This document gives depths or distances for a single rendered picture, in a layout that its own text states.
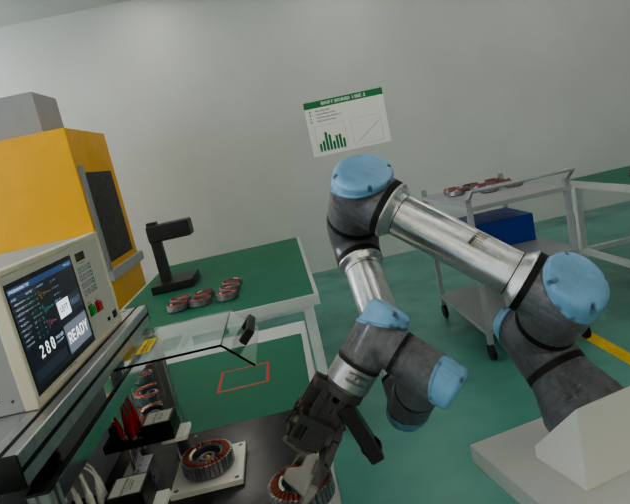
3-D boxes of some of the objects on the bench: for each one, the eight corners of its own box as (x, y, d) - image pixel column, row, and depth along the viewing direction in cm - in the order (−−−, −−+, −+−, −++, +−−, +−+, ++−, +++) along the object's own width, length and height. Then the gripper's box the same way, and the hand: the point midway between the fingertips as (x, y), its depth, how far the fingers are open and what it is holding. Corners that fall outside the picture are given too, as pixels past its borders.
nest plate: (247, 445, 124) (245, 440, 124) (243, 483, 109) (242, 478, 109) (182, 460, 123) (181, 455, 123) (170, 501, 109) (169, 496, 108)
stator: (238, 447, 121) (235, 432, 121) (231, 477, 110) (226, 461, 110) (190, 456, 122) (186, 442, 121) (178, 487, 111) (173, 471, 110)
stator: (146, 411, 160) (142, 399, 159) (129, 404, 168) (126, 393, 167) (178, 394, 167) (175, 383, 166) (161, 388, 175) (158, 377, 175)
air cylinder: (160, 474, 119) (153, 452, 118) (153, 495, 112) (146, 472, 111) (137, 480, 119) (131, 458, 118) (129, 501, 112) (121, 478, 111)
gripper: (314, 353, 98) (261, 445, 100) (323, 397, 80) (259, 509, 82) (354, 373, 99) (302, 464, 101) (373, 422, 81) (308, 531, 83)
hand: (298, 489), depth 92 cm, fingers closed on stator, 13 cm apart
